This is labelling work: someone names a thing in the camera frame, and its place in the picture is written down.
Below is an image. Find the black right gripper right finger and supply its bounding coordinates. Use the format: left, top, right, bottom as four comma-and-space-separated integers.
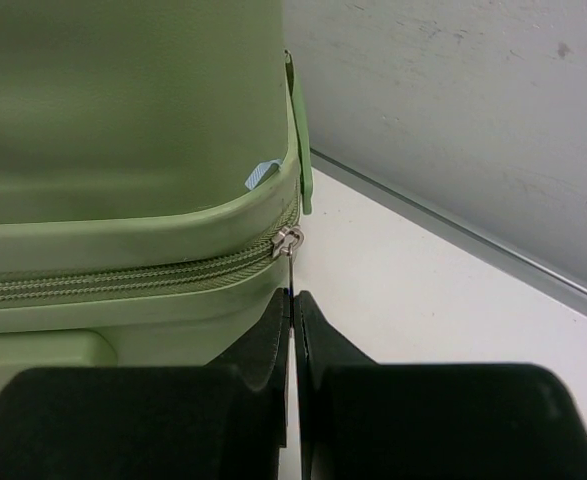
293, 291, 587, 479

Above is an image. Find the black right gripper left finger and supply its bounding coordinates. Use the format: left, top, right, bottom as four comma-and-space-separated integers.
0, 289, 290, 479

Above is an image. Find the right aluminium table rail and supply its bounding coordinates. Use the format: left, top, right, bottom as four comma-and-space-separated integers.
311, 149, 587, 316

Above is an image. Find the light green suitcase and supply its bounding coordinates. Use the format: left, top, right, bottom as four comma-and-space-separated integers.
0, 1, 312, 391

